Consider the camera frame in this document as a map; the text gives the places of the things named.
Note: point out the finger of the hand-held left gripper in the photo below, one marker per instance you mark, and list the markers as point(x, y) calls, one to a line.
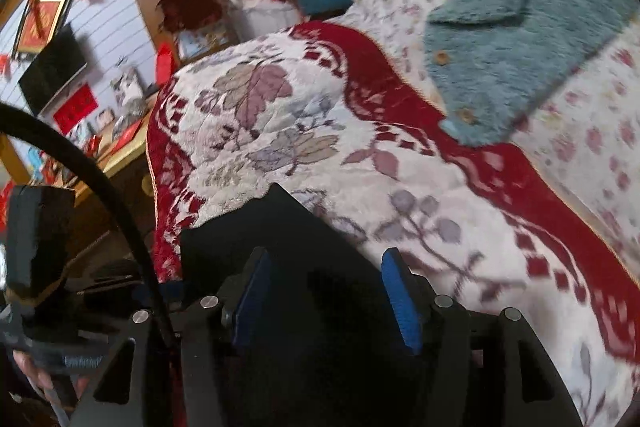
point(125, 288)

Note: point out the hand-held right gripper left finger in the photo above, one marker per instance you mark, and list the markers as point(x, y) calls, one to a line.
point(252, 302)

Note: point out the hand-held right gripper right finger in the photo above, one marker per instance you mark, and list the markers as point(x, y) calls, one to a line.
point(402, 307)

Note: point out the black pants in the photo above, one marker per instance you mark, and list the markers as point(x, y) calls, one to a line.
point(310, 247)

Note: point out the person's left hand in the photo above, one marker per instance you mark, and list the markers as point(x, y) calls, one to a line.
point(30, 369)

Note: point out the wooden desk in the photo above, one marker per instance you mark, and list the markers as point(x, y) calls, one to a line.
point(120, 157)

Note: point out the red paper banner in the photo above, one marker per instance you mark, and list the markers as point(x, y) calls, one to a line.
point(75, 107)

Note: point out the black flat screen television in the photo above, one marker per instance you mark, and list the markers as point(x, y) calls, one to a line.
point(52, 69)

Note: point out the red floral blanket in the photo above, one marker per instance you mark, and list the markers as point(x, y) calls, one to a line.
point(280, 107)

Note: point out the red gift box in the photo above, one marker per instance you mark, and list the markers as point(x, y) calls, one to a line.
point(166, 64)

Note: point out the framed red picture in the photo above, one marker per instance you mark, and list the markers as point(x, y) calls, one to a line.
point(42, 19)

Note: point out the pink floral bed sheet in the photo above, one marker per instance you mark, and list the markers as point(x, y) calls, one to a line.
point(590, 132)

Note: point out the dark red cloth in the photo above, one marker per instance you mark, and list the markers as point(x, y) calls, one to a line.
point(190, 9)

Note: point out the teal fleece jacket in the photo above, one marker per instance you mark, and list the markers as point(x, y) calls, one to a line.
point(525, 7)

